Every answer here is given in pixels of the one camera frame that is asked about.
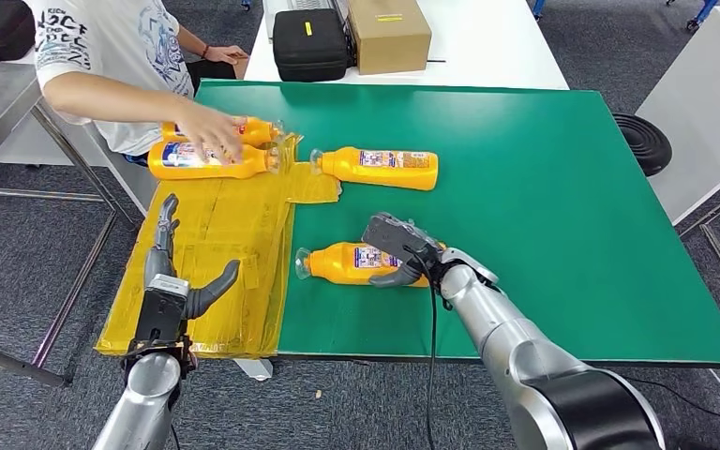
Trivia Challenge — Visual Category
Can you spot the black round stool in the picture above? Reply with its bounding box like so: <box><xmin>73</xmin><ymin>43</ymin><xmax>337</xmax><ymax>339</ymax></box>
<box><xmin>611</xmin><ymin>112</ymin><xmax>674</xmax><ymax>179</ymax></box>

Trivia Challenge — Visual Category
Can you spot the brown cardboard box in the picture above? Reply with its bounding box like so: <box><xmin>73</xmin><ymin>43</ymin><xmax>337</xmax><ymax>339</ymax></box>
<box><xmin>347</xmin><ymin>0</ymin><xmax>433</xmax><ymax>76</ymax></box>

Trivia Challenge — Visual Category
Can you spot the black floor cable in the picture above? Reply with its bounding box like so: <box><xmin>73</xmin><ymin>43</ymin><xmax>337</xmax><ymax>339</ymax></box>
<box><xmin>621</xmin><ymin>372</ymin><xmax>720</xmax><ymax>431</ymax></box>

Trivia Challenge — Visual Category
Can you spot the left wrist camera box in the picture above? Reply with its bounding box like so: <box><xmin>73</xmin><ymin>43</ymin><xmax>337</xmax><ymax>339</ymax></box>
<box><xmin>133</xmin><ymin>274</ymin><xmax>191</xmax><ymax>353</ymax></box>

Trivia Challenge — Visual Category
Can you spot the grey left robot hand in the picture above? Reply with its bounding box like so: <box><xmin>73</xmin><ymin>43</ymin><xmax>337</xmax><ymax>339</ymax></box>
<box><xmin>142</xmin><ymin>192</ymin><xmax>242</xmax><ymax>322</ymax></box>

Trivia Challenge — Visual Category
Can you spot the green table mat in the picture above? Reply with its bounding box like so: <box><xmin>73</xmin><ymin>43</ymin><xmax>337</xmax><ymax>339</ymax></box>
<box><xmin>183</xmin><ymin>79</ymin><xmax>720</xmax><ymax>368</ymax></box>

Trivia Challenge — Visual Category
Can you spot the white box seat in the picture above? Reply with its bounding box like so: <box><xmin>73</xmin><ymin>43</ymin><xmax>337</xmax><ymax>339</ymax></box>
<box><xmin>0</xmin><ymin>119</ymin><xmax>160</xmax><ymax>217</ymax></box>

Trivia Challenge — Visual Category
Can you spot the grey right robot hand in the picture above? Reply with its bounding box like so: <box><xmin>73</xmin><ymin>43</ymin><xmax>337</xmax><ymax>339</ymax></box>
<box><xmin>368</xmin><ymin>214</ymin><xmax>449</xmax><ymax>290</ymax></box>

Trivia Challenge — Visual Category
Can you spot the person's left hand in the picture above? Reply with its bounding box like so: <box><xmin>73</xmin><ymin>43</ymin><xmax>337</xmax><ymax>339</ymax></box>
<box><xmin>202</xmin><ymin>43</ymin><xmax>251</xmax><ymax>68</ymax></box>

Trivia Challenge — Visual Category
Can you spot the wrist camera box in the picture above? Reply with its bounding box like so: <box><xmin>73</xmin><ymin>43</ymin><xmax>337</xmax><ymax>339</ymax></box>
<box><xmin>133</xmin><ymin>274</ymin><xmax>191</xmax><ymax>353</ymax></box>
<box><xmin>361</xmin><ymin>212</ymin><xmax>443</xmax><ymax>267</ymax></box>

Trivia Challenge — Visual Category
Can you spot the yellow plastic wrapped cardboard sheet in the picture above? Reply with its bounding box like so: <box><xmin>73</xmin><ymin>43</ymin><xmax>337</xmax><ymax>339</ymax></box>
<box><xmin>96</xmin><ymin>131</ymin><xmax>343</xmax><ymax>361</ymax></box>

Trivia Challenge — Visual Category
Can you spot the white table foot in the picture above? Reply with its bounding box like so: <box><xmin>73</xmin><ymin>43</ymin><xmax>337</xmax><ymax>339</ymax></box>
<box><xmin>232</xmin><ymin>358</ymin><xmax>274</xmax><ymax>383</ymax></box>

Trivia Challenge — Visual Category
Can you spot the person's right hand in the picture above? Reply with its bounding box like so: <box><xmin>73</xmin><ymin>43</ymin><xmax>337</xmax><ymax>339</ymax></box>
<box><xmin>172</xmin><ymin>101</ymin><xmax>247</xmax><ymax>165</ymax></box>

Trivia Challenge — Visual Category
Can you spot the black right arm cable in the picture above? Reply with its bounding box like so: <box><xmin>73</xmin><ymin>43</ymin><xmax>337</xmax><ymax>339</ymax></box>
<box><xmin>399</xmin><ymin>244</ymin><xmax>443</xmax><ymax>450</ymax></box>

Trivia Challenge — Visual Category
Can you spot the person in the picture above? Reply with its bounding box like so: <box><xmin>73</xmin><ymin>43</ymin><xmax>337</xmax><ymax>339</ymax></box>
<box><xmin>24</xmin><ymin>0</ymin><xmax>251</xmax><ymax>167</ymax></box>

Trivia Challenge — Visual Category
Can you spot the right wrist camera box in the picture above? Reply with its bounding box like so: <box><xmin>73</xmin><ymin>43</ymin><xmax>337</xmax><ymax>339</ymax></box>
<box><xmin>361</xmin><ymin>212</ymin><xmax>443</xmax><ymax>267</ymax></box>

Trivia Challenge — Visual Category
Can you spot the blue wheeled frame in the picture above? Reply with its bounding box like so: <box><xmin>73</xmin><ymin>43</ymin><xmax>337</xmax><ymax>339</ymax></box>
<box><xmin>664</xmin><ymin>0</ymin><xmax>719</xmax><ymax>33</ymax></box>

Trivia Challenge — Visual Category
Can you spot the orange plastic detergent bottle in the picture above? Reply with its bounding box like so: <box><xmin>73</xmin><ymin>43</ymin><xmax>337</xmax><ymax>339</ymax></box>
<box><xmin>309</xmin><ymin>145</ymin><xmax>440</xmax><ymax>192</ymax></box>
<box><xmin>146</xmin><ymin>139</ymin><xmax>282</xmax><ymax>182</ymax></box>
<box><xmin>160</xmin><ymin>115</ymin><xmax>284</xmax><ymax>150</ymax></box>
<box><xmin>293</xmin><ymin>240</ymin><xmax>446</xmax><ymax>289</ymax></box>

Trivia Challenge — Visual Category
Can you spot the white side table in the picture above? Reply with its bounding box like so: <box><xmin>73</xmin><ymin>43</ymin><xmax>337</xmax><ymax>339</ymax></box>
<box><xmin>634</xmin><ymin>6</ymin><xmax>720</xmax><ymax>330</ymax></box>

